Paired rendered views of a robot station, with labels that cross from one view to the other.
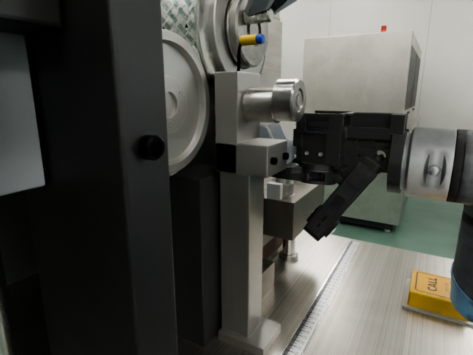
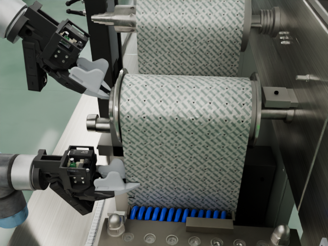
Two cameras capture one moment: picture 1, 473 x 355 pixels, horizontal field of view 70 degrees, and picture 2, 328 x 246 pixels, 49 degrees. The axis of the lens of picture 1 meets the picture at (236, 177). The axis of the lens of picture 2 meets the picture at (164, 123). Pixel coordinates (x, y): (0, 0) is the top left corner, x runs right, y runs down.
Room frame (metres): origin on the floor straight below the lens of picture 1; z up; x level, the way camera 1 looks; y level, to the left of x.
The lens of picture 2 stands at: (0.98, -0.19, 1.64)
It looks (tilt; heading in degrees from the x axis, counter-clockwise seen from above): 36 degrees down; 155
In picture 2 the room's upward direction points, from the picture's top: straight up
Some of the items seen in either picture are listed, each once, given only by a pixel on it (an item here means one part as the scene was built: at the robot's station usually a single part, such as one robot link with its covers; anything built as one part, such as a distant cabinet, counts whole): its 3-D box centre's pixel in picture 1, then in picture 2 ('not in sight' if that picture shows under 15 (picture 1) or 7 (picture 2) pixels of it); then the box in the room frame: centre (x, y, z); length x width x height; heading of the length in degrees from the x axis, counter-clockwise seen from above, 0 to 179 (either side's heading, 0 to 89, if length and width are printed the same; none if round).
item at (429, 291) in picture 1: (438, 293); not in sight; (0.42, -0.28, 0.91); 0.07 x 0.07 x 0.02; 60
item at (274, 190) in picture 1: (274, 190); (119, 217); (0.49, -0.06, 1.04); 0.02 x 0.01 x 0.02; 60
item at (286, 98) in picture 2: not in sight; (279, 96); (0.55, 0.26, 1.28); 0.06 x 0.05 x 0.02; 60
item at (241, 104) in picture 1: (253, 218); (114, 166); (0.35, -0.02, 1.05); 0.06 x 0.05 x 0.31; 60
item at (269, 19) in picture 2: not in sight; (261, 22); (0.33, 0.38, 1.34); 0.07 x 0.07 x 0.07; 60
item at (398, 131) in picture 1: (348, 149); (67, 171); (0.39, -0.13, 1.12); 0.12 x 0.08 x 0.09; 60
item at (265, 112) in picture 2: not in sight; (272, 111); (0.55, 0.25, 1.25); 0.07 x 0.04 x 0.04; 60
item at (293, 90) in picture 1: (289, 100); (92, 123); (0.33, -0.05, 1.18); 0.04 x 0.02 x 0.04; 150
